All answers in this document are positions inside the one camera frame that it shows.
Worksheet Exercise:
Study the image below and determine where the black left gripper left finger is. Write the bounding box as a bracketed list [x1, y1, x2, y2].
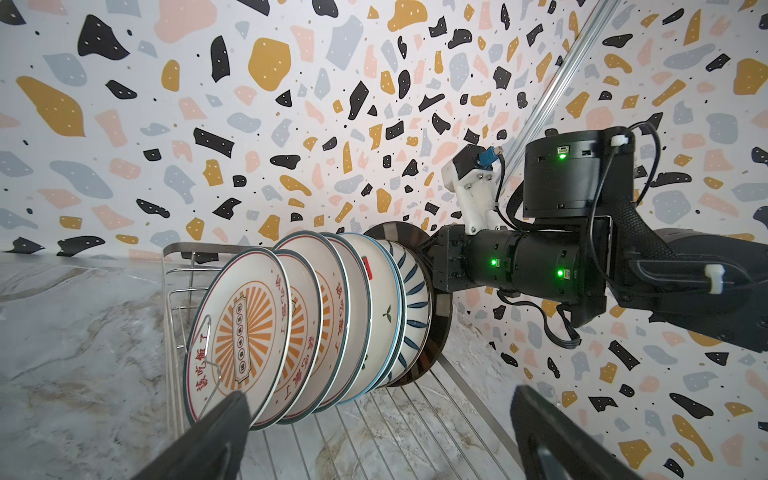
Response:
[133, 391, 250, 479]

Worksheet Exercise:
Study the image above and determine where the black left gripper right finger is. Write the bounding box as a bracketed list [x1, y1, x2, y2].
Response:
[510, 385, 639, 480]

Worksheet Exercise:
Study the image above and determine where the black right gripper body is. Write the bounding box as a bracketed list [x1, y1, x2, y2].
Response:
[427, 224, 480, 293]

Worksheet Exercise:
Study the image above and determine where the dark striped rim plate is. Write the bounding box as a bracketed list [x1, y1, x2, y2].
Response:
[365, 221, 453, 388]

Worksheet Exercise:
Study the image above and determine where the blue leaf pattern plate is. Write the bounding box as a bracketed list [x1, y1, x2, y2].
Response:
[378, 240, 432, 387]

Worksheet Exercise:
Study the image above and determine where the white watermelon pattern plate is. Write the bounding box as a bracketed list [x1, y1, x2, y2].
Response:
[340, 233, 405, 404]

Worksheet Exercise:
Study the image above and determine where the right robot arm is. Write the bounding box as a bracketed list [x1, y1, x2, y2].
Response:
[416, 126, 767, 353]

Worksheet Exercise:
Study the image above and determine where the orange sunburst plate front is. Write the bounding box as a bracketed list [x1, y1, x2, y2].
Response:
[183, 247, 292, 426]

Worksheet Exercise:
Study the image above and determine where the orange sunburst plate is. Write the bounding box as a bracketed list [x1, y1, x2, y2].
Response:
[250, 249, 323, 430]
[183, 247, 292, 426]
[276, 230, 349, 425]

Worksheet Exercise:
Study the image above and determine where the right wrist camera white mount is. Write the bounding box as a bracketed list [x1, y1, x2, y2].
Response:
[441, 144, 503, 235]

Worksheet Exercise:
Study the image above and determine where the steel wire dish rack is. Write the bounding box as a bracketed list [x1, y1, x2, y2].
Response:
[161, 242, 524, 479]

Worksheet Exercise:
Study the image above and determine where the aluminium corner post right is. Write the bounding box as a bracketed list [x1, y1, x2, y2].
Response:
[505, 0, 620, 181]

